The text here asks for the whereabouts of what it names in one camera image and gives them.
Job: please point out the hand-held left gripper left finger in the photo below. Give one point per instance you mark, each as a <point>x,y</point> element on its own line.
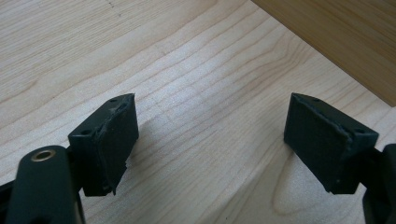
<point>112,143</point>

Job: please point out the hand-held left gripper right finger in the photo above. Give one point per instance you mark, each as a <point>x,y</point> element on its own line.
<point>323,143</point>

